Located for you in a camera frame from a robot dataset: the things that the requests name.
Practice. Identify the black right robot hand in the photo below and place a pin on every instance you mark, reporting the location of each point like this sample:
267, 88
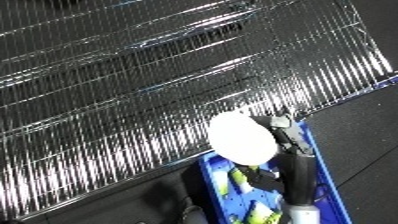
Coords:
299, 173

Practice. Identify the pale right robot forearm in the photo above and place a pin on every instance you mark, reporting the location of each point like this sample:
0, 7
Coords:
303, 215

